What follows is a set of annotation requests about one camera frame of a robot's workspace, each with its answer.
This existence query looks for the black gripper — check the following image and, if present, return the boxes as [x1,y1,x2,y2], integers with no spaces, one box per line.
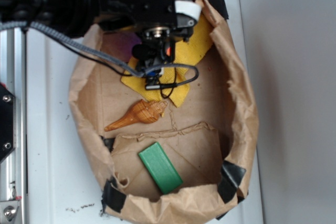
[98,0,203,44]

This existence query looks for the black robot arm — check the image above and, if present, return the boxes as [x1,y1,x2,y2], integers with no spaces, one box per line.
[1,0,201,40]

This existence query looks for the yellow cloth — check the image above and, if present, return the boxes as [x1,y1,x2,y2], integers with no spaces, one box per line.
[121,14,213,108]

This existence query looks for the black tape piece right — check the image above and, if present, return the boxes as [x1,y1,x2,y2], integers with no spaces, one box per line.
[208,0,229,20]

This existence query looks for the black tape piece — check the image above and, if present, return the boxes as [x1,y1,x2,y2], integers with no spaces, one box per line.
[208,0,229,20]
[101,177,127,214]

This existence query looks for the orange conch shell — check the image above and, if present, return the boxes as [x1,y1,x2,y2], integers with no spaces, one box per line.
[104,100,168,132]

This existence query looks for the brown paper bag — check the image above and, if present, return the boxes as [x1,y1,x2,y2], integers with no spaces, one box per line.
[69,0,259,223]

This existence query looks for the green rectangular block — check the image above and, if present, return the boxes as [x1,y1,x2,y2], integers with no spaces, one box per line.
[138,142,183,195]

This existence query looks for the small black tape strip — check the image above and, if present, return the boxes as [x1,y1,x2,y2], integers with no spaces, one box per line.
[217,161,246,203]

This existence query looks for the black tape piece left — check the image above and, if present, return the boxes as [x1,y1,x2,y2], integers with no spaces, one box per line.
[101,177,127,214]

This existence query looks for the grey braided cable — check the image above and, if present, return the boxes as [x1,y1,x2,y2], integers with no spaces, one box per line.
[0,20,200,99]

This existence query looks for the aluminium frame rail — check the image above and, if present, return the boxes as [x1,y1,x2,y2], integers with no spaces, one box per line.
[1,28,27,223]

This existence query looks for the black octagonal mount plate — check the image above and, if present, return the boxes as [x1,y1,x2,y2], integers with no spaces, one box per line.
[0,83,16,163]

